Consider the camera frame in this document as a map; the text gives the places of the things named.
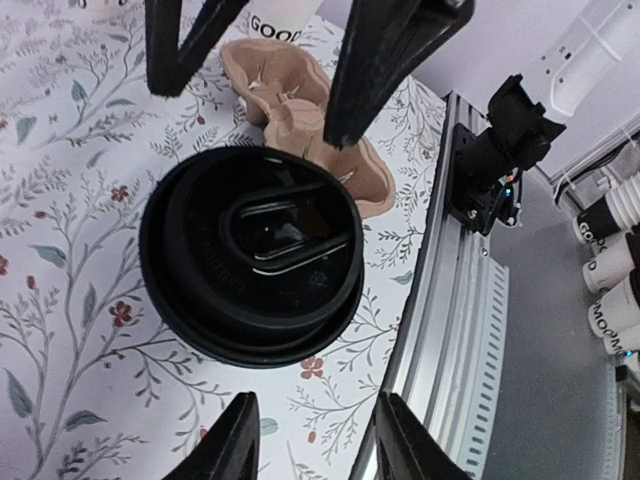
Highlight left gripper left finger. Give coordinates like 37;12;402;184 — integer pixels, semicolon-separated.
163;392;260;480

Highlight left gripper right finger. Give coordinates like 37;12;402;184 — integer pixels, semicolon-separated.
373;391;469;480

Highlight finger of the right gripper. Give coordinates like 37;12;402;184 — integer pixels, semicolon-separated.
323;0;475;149
144;0;247;98

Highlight black plastic cup lid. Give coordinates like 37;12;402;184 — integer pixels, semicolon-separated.
139;146;364;369

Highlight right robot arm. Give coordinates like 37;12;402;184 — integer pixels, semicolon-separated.
145;1;639;208

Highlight white cup holding straws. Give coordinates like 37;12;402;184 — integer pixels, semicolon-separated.
247;0;323;43

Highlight brown cardboard cup carrier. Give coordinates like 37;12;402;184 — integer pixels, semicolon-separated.
219;39;396;219

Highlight floral patterned table mat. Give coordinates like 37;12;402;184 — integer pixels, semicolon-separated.
0;0;449;480

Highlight stacked spare paper cups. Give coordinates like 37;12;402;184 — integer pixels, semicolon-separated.
572;174;639;356

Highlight aluminium front rail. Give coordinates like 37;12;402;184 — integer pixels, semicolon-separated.
382;92;509;479

